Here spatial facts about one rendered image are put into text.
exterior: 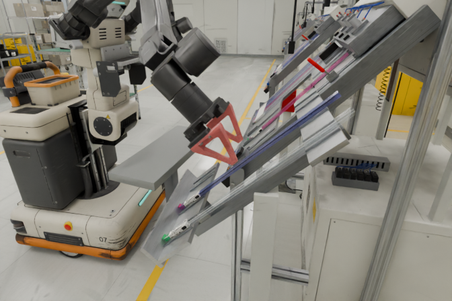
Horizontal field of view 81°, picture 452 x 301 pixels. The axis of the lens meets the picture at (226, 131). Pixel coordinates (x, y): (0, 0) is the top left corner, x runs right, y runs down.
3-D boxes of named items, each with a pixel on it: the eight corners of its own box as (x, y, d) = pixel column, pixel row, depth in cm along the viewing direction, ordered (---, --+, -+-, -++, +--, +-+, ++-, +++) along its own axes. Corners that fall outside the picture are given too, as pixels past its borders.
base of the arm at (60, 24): (70, 21, 109) (46, 21, 98) (81, 7, 106) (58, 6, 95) (85, 38, 111) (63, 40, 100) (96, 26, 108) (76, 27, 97)
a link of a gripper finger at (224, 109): (253, 127, 56) (223, 95, 54) (251, 140, 49) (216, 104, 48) (231, 146, 58) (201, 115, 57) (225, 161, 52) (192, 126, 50)
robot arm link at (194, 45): (171, 73, 57) (138, 50, 51) (208, 35, 54) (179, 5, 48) (186, 108, 50) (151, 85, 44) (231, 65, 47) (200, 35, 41)
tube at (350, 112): (166, 242, 63) (163, 239, 63) (168, 238, 65) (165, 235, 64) (357, 113, 45) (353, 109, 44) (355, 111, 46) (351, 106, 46)
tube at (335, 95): (181, 210, 74) (178, 207, 74) (183, 207, 75) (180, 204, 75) (341, 96, 55) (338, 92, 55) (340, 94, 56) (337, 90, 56)
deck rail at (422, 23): (241, 182, 94) (229, 170, 94) (242, 179, 96) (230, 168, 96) (443, 23, 63) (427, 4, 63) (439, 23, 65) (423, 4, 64)
